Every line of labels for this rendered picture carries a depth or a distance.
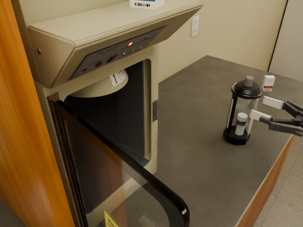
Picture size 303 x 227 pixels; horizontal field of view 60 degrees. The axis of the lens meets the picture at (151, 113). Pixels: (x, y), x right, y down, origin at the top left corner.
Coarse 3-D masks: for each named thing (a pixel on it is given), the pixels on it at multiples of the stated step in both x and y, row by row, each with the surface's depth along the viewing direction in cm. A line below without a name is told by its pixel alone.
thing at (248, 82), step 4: (248, 76) 91; (244, 80) 95; (248, 80) 90; (252, 80) 90; (236, 84) 94; (240, 84) 93; (244, 84) 92; (248, 84) 91; (252, 84) 93; (256, 84) 93; (236, 88) 92; (240, 88) 91; (244, 88) 90; (248, 88) 90; (252, 88) 90; (256, 88) 90; (260, 88) 92; (240, 92) 91; (244, 92) 90; (248, 92) 90; (252, 92) 90; (256, 92) 90
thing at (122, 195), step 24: (72, 120) 41; (72, 144) 46; (96, 144) 37; (96, 168) 41; (120, 168) 34; (96, 192) 46; (120, 192) 38; (144, 192) 32; (168, 192) 28; (96, 216) 53; (120, 216) 42; (144, 216) 34; (168, 216) 29
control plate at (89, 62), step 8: (152, 32) 48; (128, 40) 43; (136, 40) 46; (144, 40) 50; (104, 48) 40; (112, 48) 42; (120, 48) 45; (128, 48) 48; (136, 48) 52; (88, 56) 38; (96, 56) 41; (104, 56) 44; (120, 56) 50; (80, 64) 40; (88, 64) 42; (104, 64) 48; (80, 72) 44; (88, 72) 47
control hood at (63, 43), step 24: (168, 0) 52; (192, 0) 52; (48, 24) 39; (72, 24) 39; (96, 24) 39; (120, 24) 39; (144, 24) 42; (168, 24) 50; (48, 48) 37; (72, 48) 33; (96, 48) 38; (144, 48) 57; (48, 72) 40; (72, 72) 41
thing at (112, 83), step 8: (120, 72) 63; (104, 80) 59; (112, 80) 60; (120, 80) 62; (88, 88) 58; (96, 88) 59; (104, 88) 59; (112, 88) 60; (120, 88) 62; (80, 96) 59; (88, 96) 59; (96, 96) 59
